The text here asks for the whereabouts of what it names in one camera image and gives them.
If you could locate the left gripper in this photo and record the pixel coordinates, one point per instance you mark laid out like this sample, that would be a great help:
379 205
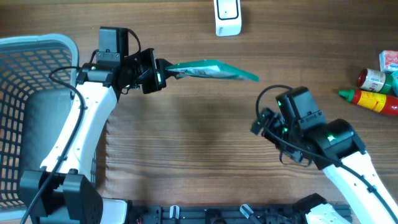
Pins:
159 83

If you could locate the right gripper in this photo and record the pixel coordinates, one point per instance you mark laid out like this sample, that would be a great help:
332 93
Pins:
273 120

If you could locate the green 3M gloves packet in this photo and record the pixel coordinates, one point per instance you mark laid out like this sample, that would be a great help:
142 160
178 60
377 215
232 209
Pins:
211 69

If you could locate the grey plastic mesh basket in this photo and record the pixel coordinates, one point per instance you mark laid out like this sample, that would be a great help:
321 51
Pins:
35 102

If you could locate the green lid jar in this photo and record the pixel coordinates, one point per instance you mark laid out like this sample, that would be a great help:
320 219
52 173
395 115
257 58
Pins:
375 81

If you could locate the red sauce bottle yellow label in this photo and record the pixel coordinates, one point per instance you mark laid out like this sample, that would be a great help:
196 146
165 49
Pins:
378 102

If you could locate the teal wet wipes packet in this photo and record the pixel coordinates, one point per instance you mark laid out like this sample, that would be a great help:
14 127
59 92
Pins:
394 76

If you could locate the small orange snack packet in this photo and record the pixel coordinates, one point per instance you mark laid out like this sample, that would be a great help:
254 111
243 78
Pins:
388 61

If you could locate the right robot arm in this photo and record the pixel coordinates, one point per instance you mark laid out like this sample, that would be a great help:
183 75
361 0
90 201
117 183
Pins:
301 132

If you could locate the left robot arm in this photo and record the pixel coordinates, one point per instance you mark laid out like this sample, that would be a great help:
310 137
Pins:
61 190

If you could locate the white barcode scanner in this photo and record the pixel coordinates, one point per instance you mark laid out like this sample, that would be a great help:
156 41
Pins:
228 17

